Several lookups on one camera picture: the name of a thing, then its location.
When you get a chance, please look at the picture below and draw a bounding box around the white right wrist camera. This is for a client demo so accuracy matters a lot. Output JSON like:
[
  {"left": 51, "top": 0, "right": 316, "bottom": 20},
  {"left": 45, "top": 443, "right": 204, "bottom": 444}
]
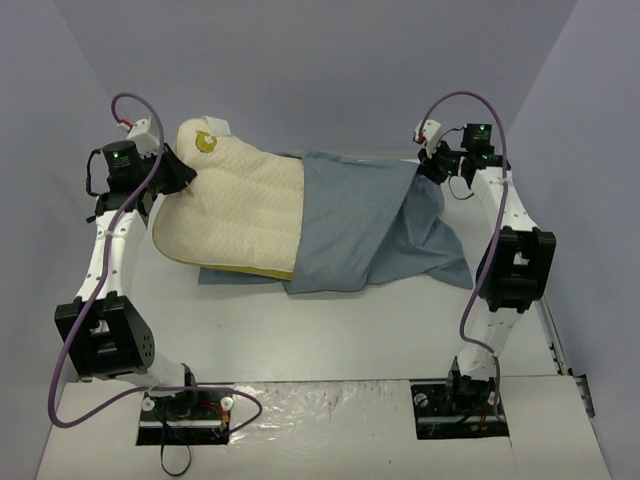
[{"left": 413, "top": 119, "right": 442, "bottom": 149}]

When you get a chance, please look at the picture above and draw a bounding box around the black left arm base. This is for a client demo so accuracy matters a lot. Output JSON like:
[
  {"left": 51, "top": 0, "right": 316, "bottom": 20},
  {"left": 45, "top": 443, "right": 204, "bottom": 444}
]
[{"left": 136, "top": 390, "right": 233, "bottom": 446}]

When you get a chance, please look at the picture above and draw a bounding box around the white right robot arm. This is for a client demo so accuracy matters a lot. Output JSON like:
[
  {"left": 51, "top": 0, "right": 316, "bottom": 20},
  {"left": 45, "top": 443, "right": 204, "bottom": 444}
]
[{"left": 414, "top": 119, "right": 556, "bottom": 413}]

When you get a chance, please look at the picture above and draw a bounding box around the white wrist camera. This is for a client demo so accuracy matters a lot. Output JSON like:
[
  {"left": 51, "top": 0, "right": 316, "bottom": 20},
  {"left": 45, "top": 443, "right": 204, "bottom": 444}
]
[
  {"left": 118, "top": 117, "right": 160, "bottom": 158},
  {"left": 413, "top": 119, "right": 442, "bottom": 149}
]

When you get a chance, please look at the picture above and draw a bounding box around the cream yellow quilted pillow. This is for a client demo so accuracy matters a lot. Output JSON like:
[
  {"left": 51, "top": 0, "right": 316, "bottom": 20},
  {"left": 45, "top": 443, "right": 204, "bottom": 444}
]
[{"left": 151, "top": 116, "right": 304, "bottom": 280}]

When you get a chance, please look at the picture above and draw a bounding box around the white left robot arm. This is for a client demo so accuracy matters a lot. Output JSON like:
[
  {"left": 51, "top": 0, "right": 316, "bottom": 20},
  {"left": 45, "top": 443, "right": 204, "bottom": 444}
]
[{"left": 54, "top": 140, "right": 202, "bottom": 418}]

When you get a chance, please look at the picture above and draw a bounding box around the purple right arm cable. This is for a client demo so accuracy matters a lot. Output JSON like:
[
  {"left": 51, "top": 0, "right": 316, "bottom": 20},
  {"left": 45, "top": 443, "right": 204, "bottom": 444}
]
[{"left": 417, "top": 89, "right": 512, "bottom": 401}]

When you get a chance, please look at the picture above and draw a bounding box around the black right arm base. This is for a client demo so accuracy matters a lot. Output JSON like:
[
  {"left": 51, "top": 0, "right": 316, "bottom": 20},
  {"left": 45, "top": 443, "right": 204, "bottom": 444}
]
[{"left": 410, "top": 359, "right": 510, "bottom": 441}]

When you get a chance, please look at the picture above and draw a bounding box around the blue striped pillowcase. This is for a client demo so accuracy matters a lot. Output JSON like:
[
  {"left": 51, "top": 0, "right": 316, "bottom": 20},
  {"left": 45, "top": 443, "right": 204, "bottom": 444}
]
[{"left": 197, "top": 148, "right": 475, "bottom": 295}]

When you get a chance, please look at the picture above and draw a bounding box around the black thin loop cable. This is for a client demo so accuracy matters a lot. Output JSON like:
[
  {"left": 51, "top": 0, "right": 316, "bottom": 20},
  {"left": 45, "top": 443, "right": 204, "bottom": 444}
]
[{"left": 158, "top": 442, "right": 194, "bottom": 476}]

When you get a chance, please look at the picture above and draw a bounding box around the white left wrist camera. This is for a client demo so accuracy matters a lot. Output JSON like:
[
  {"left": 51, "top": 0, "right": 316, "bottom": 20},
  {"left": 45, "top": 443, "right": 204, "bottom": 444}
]
[{"left": 118, "top": 117, "right": 160, "bottom": 158}]

